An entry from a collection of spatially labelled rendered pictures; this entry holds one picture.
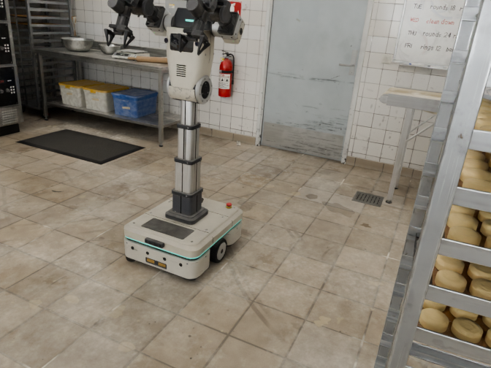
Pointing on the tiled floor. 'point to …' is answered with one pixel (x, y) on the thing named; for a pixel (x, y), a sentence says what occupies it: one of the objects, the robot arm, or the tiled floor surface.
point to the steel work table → (164, 119)
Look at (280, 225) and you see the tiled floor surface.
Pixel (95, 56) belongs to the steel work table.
